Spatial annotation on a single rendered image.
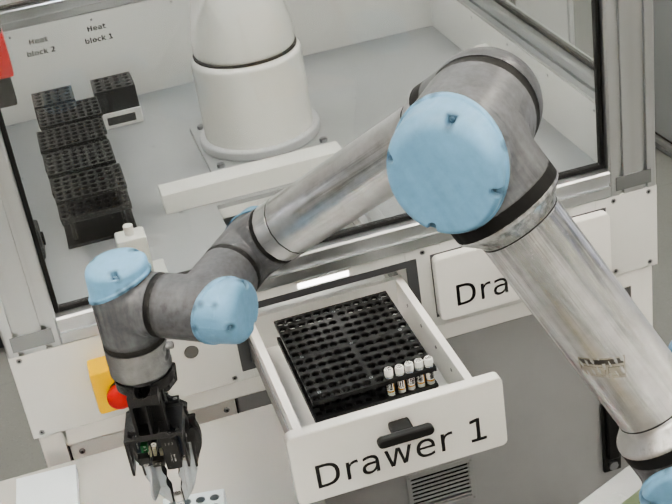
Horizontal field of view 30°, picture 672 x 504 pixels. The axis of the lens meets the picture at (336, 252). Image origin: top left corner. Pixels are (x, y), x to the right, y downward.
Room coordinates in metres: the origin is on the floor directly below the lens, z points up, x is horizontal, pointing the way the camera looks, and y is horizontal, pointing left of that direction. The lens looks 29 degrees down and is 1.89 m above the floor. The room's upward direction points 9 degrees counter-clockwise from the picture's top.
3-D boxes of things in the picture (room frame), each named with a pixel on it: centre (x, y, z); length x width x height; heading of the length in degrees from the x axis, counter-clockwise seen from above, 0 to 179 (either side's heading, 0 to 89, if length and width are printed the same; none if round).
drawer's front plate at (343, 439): (1.29, -0.04, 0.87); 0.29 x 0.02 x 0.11; 102
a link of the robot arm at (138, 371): (1.25, 0.25, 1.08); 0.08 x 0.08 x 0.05
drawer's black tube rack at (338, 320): (1.49, 0.00, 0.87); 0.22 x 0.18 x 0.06; 12
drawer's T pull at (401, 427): (1.27, -0.05, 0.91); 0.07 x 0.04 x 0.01; 102
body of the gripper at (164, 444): (1.25, 0.25, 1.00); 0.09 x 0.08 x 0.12; 1
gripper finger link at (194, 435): (1.27, 0.23, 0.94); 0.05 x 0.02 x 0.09; 91
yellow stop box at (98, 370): (1.52, 0.34, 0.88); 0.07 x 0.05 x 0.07; 102
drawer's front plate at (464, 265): (1.67, -0.29, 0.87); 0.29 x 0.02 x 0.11; 102
